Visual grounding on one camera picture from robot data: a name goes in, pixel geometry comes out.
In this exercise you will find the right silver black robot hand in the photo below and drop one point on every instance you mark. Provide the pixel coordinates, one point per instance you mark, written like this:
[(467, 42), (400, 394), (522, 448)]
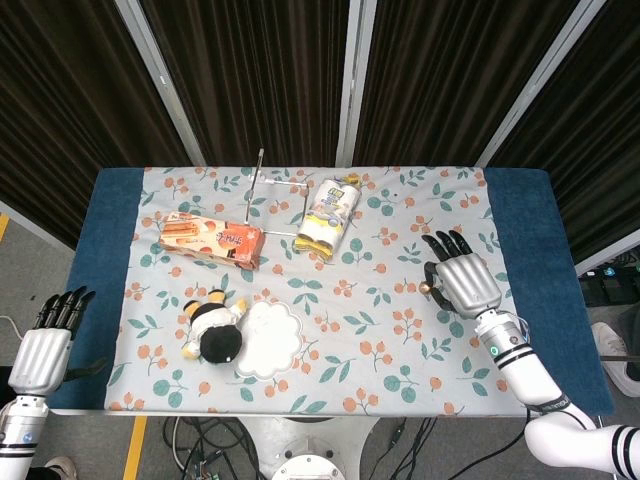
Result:
[(467, 282)]

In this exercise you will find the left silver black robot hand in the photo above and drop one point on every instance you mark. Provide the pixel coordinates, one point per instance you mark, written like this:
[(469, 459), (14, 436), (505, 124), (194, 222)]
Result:
[(37, 357)]

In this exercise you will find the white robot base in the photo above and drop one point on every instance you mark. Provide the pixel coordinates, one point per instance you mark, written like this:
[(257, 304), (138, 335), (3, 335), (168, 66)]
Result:
[(310, 445)]

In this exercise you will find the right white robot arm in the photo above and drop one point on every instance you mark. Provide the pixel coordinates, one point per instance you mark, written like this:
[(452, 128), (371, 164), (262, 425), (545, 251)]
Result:
[(530, 375)]

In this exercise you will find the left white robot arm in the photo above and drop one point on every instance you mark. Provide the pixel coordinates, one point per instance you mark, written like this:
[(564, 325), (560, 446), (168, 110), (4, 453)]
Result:
[(20, 435)]

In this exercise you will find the floral tablecloth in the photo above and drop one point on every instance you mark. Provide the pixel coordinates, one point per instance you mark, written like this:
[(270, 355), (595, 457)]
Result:
[(375, 250)]

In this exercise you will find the white black sneaker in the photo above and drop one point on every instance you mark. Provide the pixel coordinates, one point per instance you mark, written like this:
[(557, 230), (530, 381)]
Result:
[(62, 469)]

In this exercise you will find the yellow floor tape strip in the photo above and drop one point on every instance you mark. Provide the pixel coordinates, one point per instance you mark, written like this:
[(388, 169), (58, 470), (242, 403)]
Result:
[(135, 447)]

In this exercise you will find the blue table mat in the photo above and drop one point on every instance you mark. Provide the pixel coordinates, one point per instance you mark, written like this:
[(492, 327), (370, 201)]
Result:
[(107, 240)]

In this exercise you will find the black equipment with blue stickers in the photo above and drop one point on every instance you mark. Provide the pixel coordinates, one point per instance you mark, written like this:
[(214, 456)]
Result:
[(610, 282)]

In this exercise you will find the white yellow bag roll pack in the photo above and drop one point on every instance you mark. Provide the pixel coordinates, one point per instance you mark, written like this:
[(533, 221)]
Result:
[(327, 215)]

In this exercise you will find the black yellow plush bee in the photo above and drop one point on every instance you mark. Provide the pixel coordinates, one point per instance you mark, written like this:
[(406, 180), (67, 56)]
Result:
[(217, 330)]

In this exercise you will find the dark pleated curtain panel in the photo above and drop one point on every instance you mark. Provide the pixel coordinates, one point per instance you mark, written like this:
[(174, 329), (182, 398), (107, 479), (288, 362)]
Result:
[(450, 75), (250, 75), (60, 110), (595, 140)]

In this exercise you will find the white flower-shaped plate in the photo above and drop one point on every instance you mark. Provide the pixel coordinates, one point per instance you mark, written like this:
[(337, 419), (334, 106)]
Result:
[(272, 340)]

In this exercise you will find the orange biscuit box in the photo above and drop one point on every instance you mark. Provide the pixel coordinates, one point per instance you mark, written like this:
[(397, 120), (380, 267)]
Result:
[(215, 241)]

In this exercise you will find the grey metal partition post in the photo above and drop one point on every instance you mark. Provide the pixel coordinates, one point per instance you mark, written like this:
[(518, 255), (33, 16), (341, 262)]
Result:
[(160, 82), (352, 80), (540, 85)]

